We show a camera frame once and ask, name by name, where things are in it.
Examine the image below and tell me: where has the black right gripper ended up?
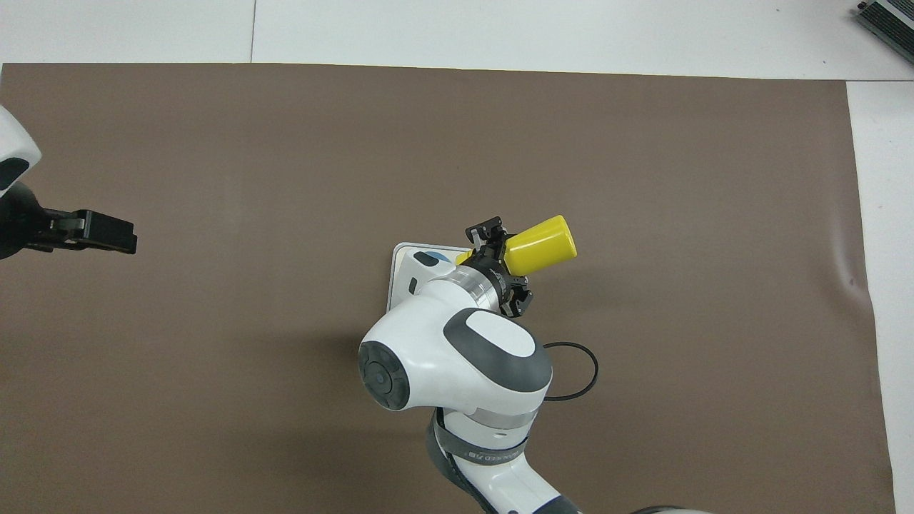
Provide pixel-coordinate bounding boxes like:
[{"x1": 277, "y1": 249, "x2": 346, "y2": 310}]
[{"x1": 466, "y1": 216, "x2": 534, "y2": 317}]

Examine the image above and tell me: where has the silver digital kitchen scale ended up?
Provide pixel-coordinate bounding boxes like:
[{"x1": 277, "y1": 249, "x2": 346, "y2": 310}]
[{"x1": 386, "y1": 243, "x2": 472, "y2": 315}]

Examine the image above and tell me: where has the black right arm cable strap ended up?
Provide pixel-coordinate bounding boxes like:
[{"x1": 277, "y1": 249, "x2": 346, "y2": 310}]
[{"x1": 426, "y1": 418, "x2": 531, "y2": 465}]

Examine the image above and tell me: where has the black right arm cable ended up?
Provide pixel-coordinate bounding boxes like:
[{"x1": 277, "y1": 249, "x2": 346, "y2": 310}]
[{"x1": 543, "y1": 343, "x2": 599, "y2": 402}]

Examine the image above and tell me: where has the brown paper table mat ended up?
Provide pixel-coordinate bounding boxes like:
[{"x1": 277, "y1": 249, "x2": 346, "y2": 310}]
[{"x1": 0, "y1": 63, "x2": 897, "y2": 514}]

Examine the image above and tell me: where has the yellow squeeze bottle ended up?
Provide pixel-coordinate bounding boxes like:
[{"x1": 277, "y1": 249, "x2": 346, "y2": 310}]
[{"x1": 456, "y1": 215, "x2": 578, "y2": 276}]

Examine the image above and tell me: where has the grey ribbed metal device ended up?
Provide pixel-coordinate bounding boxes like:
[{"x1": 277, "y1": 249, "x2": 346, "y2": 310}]
[{"x1": 857, "y1": 0, "x2": 914, "y2": 66}]

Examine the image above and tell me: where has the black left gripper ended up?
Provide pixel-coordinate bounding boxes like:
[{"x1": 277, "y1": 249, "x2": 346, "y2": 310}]
[{"x1": 0, "y1": 182, "x2": 138, "y2": 259}]

